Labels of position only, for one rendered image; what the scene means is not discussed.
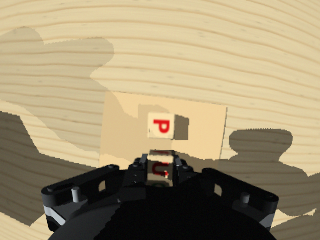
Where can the cream letter block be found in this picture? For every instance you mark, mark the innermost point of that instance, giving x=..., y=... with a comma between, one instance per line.
x=160, y=165
x=161, y=125
x=158, y=184

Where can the beige flat mat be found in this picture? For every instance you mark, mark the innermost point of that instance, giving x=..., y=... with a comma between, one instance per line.
x=198, y=130

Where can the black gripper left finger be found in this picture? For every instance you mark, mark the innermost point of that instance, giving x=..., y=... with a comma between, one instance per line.
x=63, y=198

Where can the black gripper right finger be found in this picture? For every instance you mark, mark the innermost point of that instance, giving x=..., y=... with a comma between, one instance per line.
x=241, y=196

